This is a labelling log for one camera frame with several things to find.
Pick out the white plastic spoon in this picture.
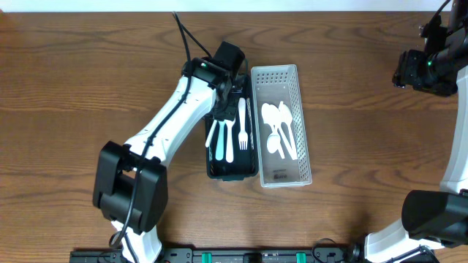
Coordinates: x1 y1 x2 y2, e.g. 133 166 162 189
279 101 298 160
272 106 298 160
261 103 282 141
267 121 285 159

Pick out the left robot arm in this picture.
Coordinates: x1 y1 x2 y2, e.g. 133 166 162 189
93 42 248 262

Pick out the black perforated plastic basket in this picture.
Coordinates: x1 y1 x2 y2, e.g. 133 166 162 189
206 75 259 181

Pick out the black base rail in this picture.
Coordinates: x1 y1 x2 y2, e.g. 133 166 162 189
69 245 366 263

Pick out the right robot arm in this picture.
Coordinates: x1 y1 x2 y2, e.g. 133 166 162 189
347 1 467 262

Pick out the wooden fork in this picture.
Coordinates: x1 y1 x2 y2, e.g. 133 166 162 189
238 97 249 150
215 121 225 161
205 119 218 148

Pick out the clear perforated plastic basket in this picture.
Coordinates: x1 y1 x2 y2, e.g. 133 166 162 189
251 64 312 188

